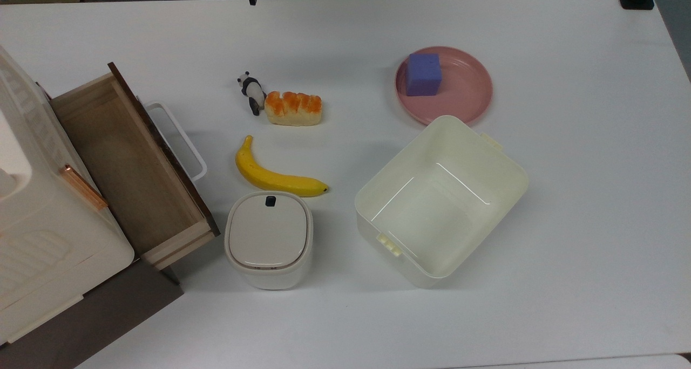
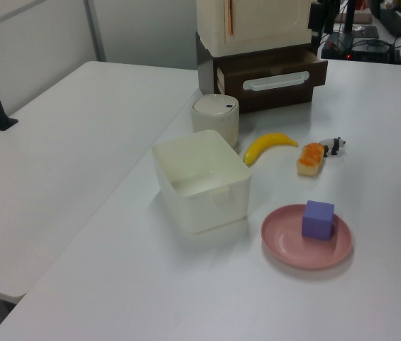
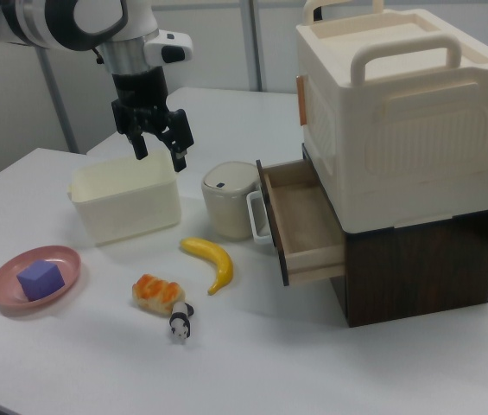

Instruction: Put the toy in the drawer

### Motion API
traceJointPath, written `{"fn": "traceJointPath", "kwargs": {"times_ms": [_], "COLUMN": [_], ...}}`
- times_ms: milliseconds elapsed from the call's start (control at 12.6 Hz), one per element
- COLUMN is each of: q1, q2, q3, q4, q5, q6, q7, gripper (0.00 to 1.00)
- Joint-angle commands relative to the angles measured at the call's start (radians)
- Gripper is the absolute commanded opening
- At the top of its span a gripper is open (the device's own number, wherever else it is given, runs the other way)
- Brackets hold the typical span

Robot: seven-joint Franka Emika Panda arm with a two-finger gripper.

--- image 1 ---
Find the black and white panda toy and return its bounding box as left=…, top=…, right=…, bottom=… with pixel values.
left=238, top=71, right=267, bottom=117

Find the copper handle strip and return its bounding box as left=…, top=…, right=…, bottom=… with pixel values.
left=59, top=165, right=109, bottom=212

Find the yellow toy banana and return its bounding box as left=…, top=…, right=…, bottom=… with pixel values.
left=235, top=135, right=329, bottom=198

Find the wooden drawer with brown front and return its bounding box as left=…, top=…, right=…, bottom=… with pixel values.
left=50, top=61, right=221, bottom=271

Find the cream plastic storage box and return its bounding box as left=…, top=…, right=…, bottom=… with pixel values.
left=354, top=115, right=530, bottom=289

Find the dark brown cabinet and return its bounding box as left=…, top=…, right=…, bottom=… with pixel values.
left=0, top=258, right=185, bottom=369

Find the orange glazed toy bread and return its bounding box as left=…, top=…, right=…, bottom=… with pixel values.
left=264, top=91, right=323, bottom=127

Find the white cabinet unit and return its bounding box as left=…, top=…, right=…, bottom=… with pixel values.
left=0, top=45, right=136, bottom=345

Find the pink round plate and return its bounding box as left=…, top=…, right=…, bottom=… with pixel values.
left=394, top=46, right=493, bottom=126

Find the white drawer handle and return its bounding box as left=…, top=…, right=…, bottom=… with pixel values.
left=145, top=101, right=208, bottom=182

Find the purple foam cube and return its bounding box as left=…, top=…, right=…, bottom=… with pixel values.
left=405, top=53, right=443, bottom=97

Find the small white lidded trash bin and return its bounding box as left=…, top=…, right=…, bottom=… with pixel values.
left=224, top=191, right=314, bottom=290

